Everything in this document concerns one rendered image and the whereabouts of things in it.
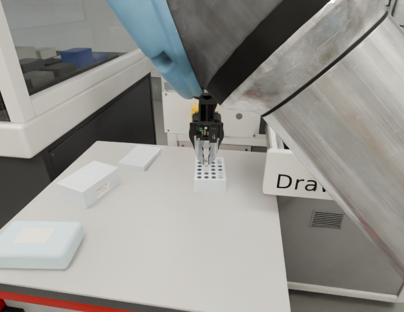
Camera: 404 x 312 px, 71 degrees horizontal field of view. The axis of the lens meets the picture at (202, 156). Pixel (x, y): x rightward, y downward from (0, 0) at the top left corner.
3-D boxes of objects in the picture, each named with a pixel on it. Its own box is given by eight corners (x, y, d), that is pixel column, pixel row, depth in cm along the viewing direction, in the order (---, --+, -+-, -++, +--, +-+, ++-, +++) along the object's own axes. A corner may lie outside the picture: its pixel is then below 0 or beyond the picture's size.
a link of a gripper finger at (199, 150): (192, 173, 76) (193, 141, 71) (193, 161, 81) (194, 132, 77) (204, 173, 76) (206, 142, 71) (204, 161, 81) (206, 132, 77)
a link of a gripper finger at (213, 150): (208, 173, 76) (207, 142, 71) (207, 161, 81) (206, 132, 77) (220, 173, 76) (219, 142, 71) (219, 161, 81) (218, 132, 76)
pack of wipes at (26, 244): (87, 234, 62) (82, 219, 60) (67, 272, 54) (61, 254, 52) (18, 233, 62) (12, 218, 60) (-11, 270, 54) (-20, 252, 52)
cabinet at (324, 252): (405, 314, 125) (497, 154, 86) (176, 283, 138) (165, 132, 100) (344, 189, 207) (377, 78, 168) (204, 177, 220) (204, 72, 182)
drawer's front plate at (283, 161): (398, 206, 62) (417, 162, 56) (262, 194, 65) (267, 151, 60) (395, 201, 63) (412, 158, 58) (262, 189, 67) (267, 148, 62)
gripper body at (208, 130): (191, 145, 70) (189, 97, 64) (192, 130, 77) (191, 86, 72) (222, 145, 70) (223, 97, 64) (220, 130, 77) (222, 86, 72)
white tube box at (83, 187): (86, 209, 70) (82, 192, 67) (61, 200, 73) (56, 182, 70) (121, 182, 80) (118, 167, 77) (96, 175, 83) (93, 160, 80)
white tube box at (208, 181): (225, 192, 76) (226, 180, 74) (194, 192, 76) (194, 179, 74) (223, 168, 87) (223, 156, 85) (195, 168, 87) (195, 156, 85)
